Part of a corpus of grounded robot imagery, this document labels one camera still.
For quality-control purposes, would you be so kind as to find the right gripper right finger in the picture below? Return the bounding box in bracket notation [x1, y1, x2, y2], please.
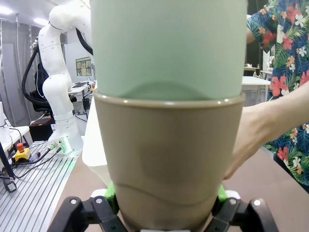
[206, 185, 279, 232]

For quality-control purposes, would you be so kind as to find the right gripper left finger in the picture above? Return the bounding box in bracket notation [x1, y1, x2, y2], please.
[49, 182, 126, 232]

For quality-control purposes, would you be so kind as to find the brown plastic cup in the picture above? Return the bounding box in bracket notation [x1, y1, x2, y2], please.
[93, 90, 247, 232]

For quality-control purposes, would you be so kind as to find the light green plastic cup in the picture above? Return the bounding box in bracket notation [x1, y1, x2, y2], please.
[89, 0, 248, 101]

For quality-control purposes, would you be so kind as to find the person's left forearm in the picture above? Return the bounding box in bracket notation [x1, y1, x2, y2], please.
[255, 86, 309, 147]

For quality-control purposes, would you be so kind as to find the person's left hand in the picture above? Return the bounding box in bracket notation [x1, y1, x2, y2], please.
[223, 103, 264, 181]

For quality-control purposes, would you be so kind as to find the yellow red emergency stop button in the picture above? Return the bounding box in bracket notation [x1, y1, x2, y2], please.
[14, 142, 32, 163]

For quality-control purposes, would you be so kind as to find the black box with red tablet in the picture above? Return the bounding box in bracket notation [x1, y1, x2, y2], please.
[28, 116, 57, 142]

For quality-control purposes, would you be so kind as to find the black tripod leg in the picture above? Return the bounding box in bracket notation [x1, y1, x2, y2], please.
[0, 139, 16, 181]

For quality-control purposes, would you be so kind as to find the black office chair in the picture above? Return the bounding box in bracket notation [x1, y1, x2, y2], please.
[29, 62, 78, 115]

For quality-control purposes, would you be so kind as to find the white background table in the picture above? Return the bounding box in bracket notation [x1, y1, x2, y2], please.
[241, 75, 272, 107]

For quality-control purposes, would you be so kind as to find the monitor showing comic picture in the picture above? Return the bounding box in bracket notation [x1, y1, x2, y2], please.
[75, 56, 94, 78]

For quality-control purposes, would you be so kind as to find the person in floral shirt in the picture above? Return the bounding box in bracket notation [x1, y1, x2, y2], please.
[246, 0, 309, 187]

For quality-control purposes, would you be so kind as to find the slotted aluminium base plate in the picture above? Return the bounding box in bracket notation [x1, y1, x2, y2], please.
[0, 141, 81, 232]

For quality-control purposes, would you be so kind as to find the black left arm cable sleeve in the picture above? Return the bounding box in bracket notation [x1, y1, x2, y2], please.
[21, 26, 95, 107]

